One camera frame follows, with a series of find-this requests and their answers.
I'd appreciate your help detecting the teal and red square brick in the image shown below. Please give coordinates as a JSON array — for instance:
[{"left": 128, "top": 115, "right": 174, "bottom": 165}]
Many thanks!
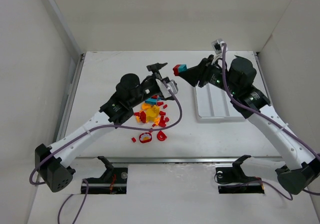
[{"left": 172, "top": 64, "right": 188, "bottom": 76}]

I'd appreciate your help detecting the red half round brick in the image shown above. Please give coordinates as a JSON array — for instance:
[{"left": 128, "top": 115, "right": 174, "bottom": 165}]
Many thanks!
[{"left": 157, "top": 131, "right": 168, "bottom": 141}]

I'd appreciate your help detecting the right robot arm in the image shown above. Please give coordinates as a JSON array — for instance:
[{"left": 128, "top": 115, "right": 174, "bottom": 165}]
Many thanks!
[{"left": 173, "top": 55, "right": 320, "bottom": 195}]

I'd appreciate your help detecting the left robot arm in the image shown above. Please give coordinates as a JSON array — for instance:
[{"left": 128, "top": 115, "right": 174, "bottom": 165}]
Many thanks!
[{"left": 34, "top": 63, "right": 172, "bottom": 193}]

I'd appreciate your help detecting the teal long brick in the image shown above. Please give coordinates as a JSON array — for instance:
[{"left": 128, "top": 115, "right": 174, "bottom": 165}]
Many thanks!
[{"left": 145, "top": 98, "right": 157, "bottom": 105}]

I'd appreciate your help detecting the orange half round brick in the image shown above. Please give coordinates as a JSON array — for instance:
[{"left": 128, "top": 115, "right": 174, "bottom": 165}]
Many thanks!
[{"left": 141, "top": 103, "right": 152, "bottom": 110}]

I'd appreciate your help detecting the yellow round large brick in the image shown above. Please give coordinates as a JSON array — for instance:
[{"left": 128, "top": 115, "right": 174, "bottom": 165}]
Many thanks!
[{"left": 145, "top": 105, "right": 160, "bottom": 122}]

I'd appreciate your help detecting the white divided tray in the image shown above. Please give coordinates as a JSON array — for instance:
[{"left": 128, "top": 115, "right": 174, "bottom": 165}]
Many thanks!
[{"left": 194, "top": 84, "right": 245, "bottom": 123}]

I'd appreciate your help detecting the red flower printed brick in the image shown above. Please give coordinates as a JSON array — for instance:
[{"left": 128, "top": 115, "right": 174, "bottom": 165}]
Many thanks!
[{"left": 138, "top": 132, "right": 153, "bottom": 144}]

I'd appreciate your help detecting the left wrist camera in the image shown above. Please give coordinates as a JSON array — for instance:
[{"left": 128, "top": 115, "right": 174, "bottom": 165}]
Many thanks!
[{"left": 156, "top": 79, "right": 179, "bottom": 99}]

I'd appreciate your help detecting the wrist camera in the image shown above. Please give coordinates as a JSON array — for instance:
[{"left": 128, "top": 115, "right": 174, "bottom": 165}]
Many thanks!
[
  {"left": 211, "top": 38, "right": 225, "bottom": 55},
  {"left": 156, "top": 79, "right": 179, "bottom": 99}
]

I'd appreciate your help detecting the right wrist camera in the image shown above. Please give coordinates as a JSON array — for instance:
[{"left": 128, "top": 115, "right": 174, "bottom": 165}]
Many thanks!
[{"left": 211, "top": 38, "right": 225, "bottom": 55}]

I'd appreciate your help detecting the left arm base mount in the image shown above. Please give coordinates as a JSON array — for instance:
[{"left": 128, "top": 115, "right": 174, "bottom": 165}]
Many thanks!
[{"left": 80, "top": 156, "right": 129, "bottom": 195}]

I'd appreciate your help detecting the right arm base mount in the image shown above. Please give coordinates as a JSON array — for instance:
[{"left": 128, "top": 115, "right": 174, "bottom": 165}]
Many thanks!
[{"left": 214, "top": 155, "right": 265, "bottom": 194}]

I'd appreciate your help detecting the aluminium frame rail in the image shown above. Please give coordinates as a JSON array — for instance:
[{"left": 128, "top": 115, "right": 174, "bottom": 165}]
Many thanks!
[{"left": 65, "top": 156, "right": 282, "bottom": 166}]

